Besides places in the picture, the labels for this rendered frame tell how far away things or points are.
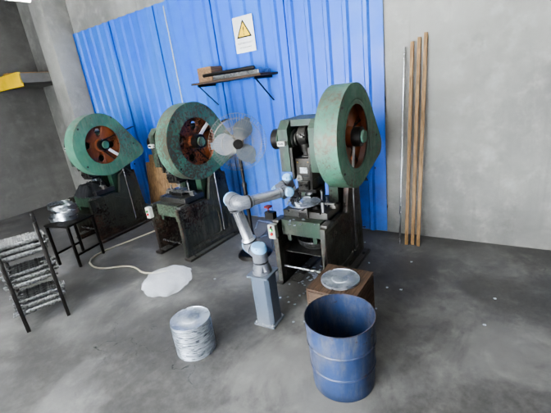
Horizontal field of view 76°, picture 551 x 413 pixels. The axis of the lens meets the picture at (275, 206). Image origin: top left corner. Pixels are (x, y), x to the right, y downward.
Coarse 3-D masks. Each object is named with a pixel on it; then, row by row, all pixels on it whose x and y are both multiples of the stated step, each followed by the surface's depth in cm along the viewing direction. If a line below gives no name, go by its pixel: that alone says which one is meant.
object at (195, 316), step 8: (184, 312) 265; (192, 312) 263; (200, 312) 262; (208, 312) 261; (176, 320) 256; (184, 320) 254; (192, 320) 253; (200, 320) 253; (176, 328) 248; (184, 328) 247; (192, 328) 246
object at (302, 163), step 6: (300, 156) 313; (306, 156) 304; (300, 162) 304; (306, 162) 301; (300, 168) 306; (306, 168) 303; (300, 174) 308; (306, 174) 305; (300, 180) 309; (306, 180) 306; (312, 180) 305; (318, 180) 314; (300, 186) 308; (306, 186) 304; (312, 186) 306
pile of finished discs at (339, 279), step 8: (328, 272) 275; (336, 272) 273; (344, 272) 272; (352, 272) 271; (328, 280) 264; (336, 280) 261; (344, 280) 260; (352, 280) 260; (336, 288) 252; (344, 288) 251
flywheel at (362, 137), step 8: (352, 112) 284; (360, 112) 295; (352, 120) 285; (352, 128) 275; (360, 128) 272; (352, 136) 272; (360, 136) 272; (352, 144) 278; (360, 144) 274; (360, 152) 305; (352, 160) 279; (360, 160) 302
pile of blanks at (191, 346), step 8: (208, 320) 253; (200, 328) 246; (208, 328) 253; (176, 336) 247; (184, 336) 244; (192, 336) 245; (200, 336) 248; (208, 336) 254; (176, 344) 251; (184, 344) 246; (192, 344) 247; (200, 344) 249; (208, 344) 254; (184, 352) 249; (192, 352) 249; (200, 352) 251; (208, 352) 255; (184, 360) 252; (192, 360) 251
